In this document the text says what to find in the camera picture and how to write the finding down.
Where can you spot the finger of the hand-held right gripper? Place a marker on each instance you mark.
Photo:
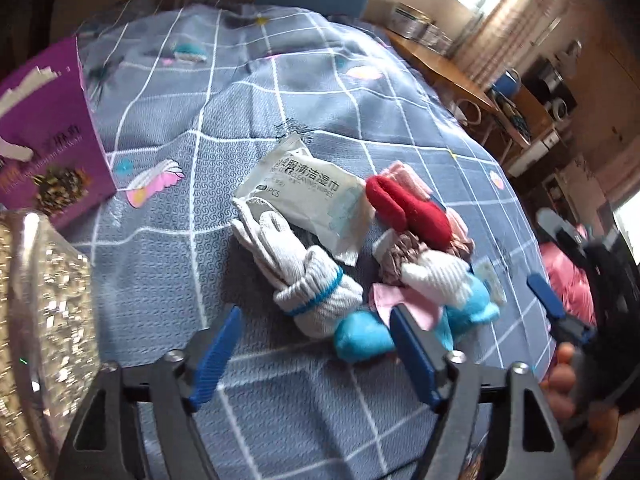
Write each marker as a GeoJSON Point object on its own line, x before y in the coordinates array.
{"type": "Point", "coordinates": [546, 296]}
{"type": "Point", "coordinates": [559, 227]}

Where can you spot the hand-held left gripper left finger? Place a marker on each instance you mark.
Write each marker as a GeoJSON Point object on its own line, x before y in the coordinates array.
{"type": "Point", "coordinates": [214, 360]}

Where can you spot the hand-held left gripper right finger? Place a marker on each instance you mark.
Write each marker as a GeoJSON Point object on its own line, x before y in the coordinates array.
{"type": "Point", "coordinates": [414, 357]}

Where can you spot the pink cloth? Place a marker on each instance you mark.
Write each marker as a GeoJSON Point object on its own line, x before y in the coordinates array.
{"type": "Point", "coordinates": [400, 305]}

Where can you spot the blue plush toy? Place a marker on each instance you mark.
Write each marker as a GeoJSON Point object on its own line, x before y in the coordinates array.
{"type": "Point", "coordinates": [361, 337]}

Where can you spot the white sock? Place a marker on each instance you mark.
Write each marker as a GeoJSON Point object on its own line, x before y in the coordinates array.
{"type": "Point", "coordinates": [435, 276]}

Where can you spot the white work gloves pair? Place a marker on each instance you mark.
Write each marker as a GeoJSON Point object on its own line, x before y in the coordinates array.
{"type": "Point", "coordinates": [300, 270]}

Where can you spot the red sock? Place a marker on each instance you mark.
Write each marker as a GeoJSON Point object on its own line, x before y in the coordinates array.
{"type": "Point", "coordinates": [415, 210]}

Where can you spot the pink sock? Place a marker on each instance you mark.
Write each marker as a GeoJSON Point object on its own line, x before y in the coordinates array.
{"type": "Point", "coordinates": [407, 172]}

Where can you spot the gold glitter gift bag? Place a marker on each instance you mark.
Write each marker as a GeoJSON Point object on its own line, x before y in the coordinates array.
{"type": "Point", "coordinates": [45, 320]}

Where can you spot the white wet wipes packet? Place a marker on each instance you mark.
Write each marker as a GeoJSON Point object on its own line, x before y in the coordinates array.
{"type": "Point", "coordinates": [310, 195]}

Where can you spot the person's right hand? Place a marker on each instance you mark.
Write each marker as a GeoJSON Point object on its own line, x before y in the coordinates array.
{"type": "Point", "coordinates": [562, 385]}

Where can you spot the pink quilt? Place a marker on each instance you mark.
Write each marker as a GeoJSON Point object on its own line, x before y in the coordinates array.
{"type": "Point", "coordinates": [570, 280]}

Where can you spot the side window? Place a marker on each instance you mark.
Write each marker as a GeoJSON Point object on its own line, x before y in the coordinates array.
{"type": "Point", "coordinates": [627, 225]}

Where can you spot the black speaker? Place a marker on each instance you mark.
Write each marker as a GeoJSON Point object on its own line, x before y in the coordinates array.
{"type": "Point", "coordinates": [547, 82]}

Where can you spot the white chair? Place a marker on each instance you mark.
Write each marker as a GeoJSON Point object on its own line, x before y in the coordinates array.
{"type": "Point", "coordinates": [467, 112]}

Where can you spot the beige curtain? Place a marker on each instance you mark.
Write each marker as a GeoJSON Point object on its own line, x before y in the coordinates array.
{"type": "Point", "coordinates": [505, 30]}

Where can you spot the clear container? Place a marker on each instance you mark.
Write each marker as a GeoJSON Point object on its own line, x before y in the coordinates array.
{"type": "Point", "coordinates": [436, 40]}

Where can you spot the grey plaid blanket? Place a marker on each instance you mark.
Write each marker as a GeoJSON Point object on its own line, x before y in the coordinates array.
{"type": "Point", "coordinates": [210, 110]}

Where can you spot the white tin box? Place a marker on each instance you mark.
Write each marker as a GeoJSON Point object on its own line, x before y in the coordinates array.
{"type": "Point", "coordinates": [407, 20]}

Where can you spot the purple gift bag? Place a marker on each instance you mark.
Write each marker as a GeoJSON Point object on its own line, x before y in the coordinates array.
{"type": "Point", "coordinates": [55, 140]}

